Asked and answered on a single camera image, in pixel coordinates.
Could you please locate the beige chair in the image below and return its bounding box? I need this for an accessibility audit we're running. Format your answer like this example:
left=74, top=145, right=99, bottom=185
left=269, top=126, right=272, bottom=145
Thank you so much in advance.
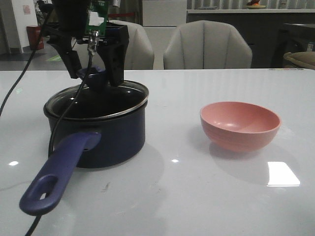
left=163, top=20, right=252, bottom=70
left=71, top=21, right=155, bottom=71

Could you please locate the red trash bin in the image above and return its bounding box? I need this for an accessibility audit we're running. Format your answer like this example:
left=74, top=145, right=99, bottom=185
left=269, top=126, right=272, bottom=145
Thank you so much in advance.
left=26, top=26, right=44, bottom=50

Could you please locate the right beige chair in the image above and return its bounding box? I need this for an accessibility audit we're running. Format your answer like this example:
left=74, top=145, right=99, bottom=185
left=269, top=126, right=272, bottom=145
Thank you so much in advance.
left=163, top=20, right=252, bottom=70

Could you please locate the glass lid with blue knob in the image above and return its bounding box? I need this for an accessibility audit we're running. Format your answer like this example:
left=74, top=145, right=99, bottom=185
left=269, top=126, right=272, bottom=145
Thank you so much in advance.
left=43, top=68, right=149, bottom=121

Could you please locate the dark blue saucepan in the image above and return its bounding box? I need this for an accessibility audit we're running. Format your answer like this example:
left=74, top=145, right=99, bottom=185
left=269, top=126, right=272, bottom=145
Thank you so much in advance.
left=19, top=102, right=147, bottom=216

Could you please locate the dark kitchen counter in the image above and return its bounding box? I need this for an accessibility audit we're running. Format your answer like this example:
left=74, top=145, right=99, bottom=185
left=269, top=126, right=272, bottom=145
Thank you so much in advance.
left=187, top=9, right=315, bottom=68

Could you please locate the green circuit board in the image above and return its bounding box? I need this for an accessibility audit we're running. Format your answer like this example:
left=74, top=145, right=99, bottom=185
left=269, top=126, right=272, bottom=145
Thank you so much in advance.
left=85, top=0, right=109, bottom=36

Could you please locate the left beige chair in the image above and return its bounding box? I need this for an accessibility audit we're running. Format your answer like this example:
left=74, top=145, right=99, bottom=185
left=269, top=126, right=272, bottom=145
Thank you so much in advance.
left=71, top=21, right=155, bottom=71

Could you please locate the fruit plate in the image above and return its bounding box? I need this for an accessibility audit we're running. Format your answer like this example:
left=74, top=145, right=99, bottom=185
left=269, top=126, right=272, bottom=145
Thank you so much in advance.
left=245, top=0, right=266, bottom=9

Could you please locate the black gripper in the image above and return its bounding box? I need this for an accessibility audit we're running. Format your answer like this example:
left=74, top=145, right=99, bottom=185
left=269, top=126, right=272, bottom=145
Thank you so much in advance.
left=43, top=0, right=129, bottom=87

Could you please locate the pink bowl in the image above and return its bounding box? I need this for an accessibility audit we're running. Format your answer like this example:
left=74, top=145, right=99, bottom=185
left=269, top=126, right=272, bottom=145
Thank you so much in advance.
left=200, top=101, right=281, bottom=152

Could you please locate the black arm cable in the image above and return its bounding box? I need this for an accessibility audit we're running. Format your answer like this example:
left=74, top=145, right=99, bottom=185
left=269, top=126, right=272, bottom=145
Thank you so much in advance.
left=0, top=7, right=54, bottom=116

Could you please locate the thin black cable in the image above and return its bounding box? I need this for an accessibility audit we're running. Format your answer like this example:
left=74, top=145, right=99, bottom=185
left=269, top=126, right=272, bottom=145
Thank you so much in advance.
left=23, top=30, right=100, bottom=236

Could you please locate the white refrigerator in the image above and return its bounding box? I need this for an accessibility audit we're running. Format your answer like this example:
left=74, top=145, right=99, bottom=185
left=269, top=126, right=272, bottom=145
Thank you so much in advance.
left=142, top=0, right=187, bottom=70

